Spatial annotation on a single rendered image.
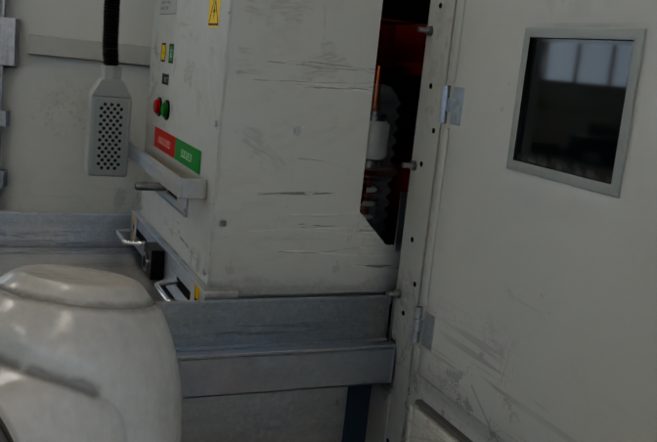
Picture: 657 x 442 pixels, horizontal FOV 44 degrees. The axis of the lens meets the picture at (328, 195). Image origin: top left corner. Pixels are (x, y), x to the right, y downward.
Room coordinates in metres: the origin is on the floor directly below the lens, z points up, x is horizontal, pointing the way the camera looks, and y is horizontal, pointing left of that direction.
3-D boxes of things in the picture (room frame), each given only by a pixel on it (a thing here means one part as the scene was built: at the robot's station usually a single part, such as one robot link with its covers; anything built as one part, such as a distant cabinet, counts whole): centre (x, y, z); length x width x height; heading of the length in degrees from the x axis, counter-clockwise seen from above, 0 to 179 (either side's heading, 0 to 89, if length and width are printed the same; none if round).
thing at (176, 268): (1.33, 0.24, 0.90); 0.54 x 0.05 x 0.06; 25
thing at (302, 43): (1.43, 0.02, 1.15); 0.51 x 0.50 x 0.48; 115
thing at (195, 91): (1.32, 0.26, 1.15); 0.48 x 0.01 x 0.48; 25
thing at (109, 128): (1.49, 0.41, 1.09); 0.08 x 0.05 x 0.17; 115
